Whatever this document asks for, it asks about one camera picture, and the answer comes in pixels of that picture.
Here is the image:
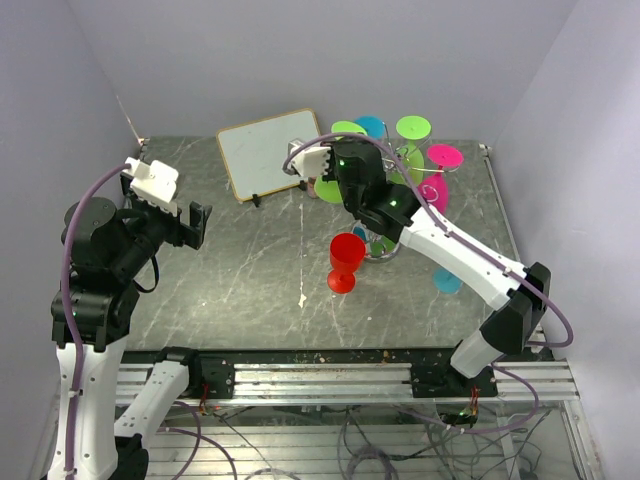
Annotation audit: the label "red wine glass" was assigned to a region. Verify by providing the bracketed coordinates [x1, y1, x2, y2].
[327, 232, 366, 294]

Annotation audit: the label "blue wine glass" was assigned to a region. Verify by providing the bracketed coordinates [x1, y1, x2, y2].
[354, 116, 387, 140]
[433, 268, 462, 294]

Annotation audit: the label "small whiteboard with wooden frame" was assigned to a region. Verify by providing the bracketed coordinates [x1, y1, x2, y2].
[216, 108, 320, 202]

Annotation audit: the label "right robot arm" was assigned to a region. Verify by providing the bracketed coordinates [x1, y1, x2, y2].
[323, 138, 551, 396]

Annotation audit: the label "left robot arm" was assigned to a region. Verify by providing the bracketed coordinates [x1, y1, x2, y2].
[46, 197, 211, 479]

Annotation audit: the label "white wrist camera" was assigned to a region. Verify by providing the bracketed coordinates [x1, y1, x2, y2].
[282, 139, 332, 179]
[124, 157, 180, 217]

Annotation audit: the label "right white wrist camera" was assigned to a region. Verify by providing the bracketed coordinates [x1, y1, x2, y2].
[282, 139, 332, 179]

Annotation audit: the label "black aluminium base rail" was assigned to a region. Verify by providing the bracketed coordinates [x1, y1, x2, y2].
[114, 349, 501, 401]

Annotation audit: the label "pink wine glass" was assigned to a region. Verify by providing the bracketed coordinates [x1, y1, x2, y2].
[419, 144, 464, 214]

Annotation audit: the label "chrome wine glass rack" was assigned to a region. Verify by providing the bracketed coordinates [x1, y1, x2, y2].
[352, 127, 437, 263]

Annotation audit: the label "green wine glass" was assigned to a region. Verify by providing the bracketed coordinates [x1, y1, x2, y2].
[396, 115, 432, 185]
[314, 120, 366, 204]

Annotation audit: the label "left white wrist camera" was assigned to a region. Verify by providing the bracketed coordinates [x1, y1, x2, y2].
[124, 157, 180, 217]

